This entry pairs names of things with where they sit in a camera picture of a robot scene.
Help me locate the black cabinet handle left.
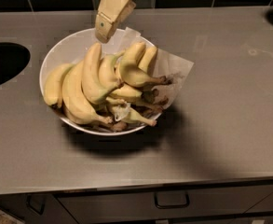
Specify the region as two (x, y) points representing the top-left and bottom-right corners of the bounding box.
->
(26, 194), (46, 216)

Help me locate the black drawer handle centre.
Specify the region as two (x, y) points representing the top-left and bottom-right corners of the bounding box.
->
(154, 191), (190, 209)

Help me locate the tall yellow banana centre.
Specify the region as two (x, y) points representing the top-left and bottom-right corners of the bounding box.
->
(82, 42), (123, 105)

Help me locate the white ceramic bowl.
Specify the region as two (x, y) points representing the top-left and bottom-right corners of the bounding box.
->
(39, 29), (163, 135)

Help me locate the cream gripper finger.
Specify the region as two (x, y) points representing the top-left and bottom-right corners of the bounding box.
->
(95, 0), (136, 43)

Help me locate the white paper sheet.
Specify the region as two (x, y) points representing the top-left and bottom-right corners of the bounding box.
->
(114, 27), (194, 108)

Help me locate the greenish yellow banana centre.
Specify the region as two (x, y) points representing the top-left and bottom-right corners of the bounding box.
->
(99, 50), (125, 90)

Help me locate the grey drawer front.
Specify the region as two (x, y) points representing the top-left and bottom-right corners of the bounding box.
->
(58, 185), (273, 224)

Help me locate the long yellow banana front left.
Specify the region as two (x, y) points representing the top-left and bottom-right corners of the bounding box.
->
(61, 62), (113, 125)

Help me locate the black round sink opening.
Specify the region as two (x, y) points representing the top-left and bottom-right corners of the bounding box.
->
(0, 42), (31, 85)

